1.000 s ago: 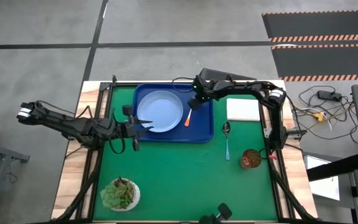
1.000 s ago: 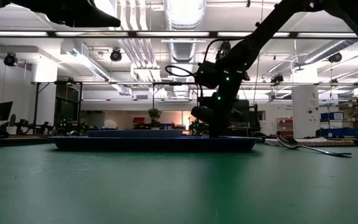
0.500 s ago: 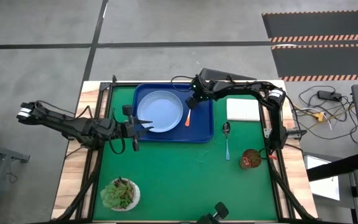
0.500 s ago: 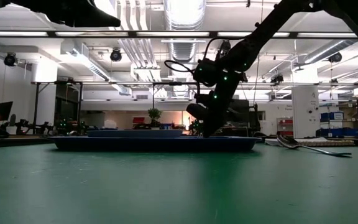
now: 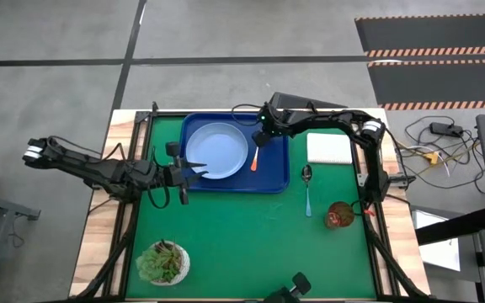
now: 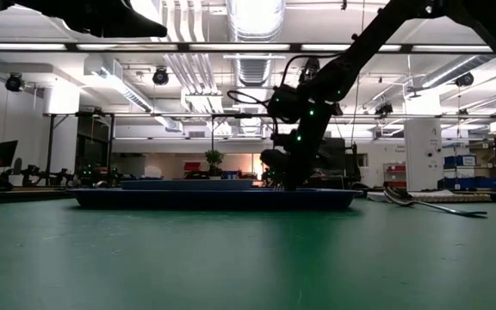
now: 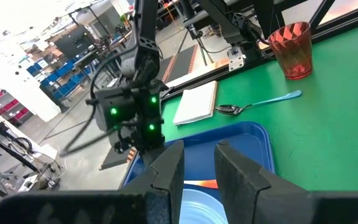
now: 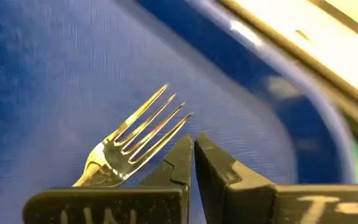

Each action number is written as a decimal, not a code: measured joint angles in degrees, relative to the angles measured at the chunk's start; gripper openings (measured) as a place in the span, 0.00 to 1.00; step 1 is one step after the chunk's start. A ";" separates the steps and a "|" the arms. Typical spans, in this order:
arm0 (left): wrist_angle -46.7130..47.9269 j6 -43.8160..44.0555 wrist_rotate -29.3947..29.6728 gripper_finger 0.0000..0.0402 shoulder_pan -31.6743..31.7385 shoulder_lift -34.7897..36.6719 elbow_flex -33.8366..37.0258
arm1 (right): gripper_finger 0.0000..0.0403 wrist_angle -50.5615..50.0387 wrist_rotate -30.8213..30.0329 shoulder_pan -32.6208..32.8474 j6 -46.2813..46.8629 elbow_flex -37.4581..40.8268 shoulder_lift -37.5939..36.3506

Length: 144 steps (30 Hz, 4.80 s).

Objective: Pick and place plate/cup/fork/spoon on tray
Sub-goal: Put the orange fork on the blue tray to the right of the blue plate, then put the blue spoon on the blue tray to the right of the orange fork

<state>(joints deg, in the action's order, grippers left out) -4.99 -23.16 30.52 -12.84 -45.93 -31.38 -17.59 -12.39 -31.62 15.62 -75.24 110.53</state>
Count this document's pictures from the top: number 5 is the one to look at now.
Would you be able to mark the green table mat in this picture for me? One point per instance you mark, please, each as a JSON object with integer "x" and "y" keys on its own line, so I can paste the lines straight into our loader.
{"x": 246, "y": 244}

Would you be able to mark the light blue plate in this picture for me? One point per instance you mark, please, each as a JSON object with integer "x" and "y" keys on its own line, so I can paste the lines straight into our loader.
{"x": 217, "y": 147}

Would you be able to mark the black hazard-striped floor mat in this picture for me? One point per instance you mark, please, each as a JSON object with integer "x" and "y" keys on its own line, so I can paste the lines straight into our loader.
{"x": 440, "y": 84}
{"x": 436, "y": 33}

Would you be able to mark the black power adapter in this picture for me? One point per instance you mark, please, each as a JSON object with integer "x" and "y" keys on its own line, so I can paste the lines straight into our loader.
{"x": 446, "y": 129}

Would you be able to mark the blue plastic tray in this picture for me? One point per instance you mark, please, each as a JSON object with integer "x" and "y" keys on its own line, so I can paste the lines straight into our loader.
{"x": 272, "y": 177}

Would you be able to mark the orange translucent plastic cup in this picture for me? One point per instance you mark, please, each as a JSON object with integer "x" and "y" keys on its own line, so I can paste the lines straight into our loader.
{"x": 339, "y": 214}

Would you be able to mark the succulent plant in white pot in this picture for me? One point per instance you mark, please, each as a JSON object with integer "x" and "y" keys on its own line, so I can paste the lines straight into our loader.
{"x": 160, "y": 265}

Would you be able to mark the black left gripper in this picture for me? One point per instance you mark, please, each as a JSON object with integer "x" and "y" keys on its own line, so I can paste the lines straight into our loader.
{"x": 179, "y": 174}

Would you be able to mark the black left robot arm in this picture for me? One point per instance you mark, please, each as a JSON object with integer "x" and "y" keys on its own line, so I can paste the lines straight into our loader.
{"x": 78, "y": 162}

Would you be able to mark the small red clip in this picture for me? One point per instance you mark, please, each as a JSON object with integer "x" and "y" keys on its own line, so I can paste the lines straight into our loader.
{"x": 369, "y": 212}

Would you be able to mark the white paper sheet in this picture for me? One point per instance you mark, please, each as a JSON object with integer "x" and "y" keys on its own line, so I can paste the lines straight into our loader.
{"x": 436, "y": 248}

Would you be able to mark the black flat panel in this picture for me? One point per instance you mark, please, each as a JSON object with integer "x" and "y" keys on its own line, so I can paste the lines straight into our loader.
{"x": 297, "y": 101}

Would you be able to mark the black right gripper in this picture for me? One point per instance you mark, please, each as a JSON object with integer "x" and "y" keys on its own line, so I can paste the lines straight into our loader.
{"x": 278, "y": 124}

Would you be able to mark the white notebook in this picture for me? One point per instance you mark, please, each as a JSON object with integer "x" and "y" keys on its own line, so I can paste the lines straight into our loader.
{"x": 328, "y": 148}

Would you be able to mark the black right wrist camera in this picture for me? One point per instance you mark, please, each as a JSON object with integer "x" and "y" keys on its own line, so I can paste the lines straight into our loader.
{"x": 264, "y": 117}

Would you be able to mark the yellow power plug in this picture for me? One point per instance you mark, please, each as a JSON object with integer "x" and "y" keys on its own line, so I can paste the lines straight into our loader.
{"x": 432, "y": 157}

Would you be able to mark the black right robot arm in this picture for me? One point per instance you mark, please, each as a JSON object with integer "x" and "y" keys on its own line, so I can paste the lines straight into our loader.
{"x": 343, "y": 120}

